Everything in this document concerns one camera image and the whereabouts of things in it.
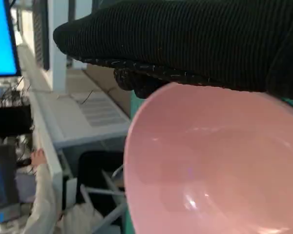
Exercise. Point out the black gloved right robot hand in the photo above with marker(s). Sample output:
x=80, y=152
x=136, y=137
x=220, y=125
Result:
x=185, y=39

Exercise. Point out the pink bowl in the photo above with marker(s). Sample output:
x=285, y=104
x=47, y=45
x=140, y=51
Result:
x=210, y=158

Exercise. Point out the small white grille cabinet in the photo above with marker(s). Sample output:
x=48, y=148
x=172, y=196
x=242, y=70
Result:
x=100, y=114

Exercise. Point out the grey chair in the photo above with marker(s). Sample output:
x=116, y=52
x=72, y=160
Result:
x=107, y=192

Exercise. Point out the blue monitor screen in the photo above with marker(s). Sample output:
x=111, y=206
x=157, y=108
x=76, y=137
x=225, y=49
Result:
x=0, y=36

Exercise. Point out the seated person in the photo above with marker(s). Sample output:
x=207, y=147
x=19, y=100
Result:
x=42, y=190

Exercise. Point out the dark laptop screen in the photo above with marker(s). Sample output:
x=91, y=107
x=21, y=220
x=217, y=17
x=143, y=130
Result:
x=2, y=175

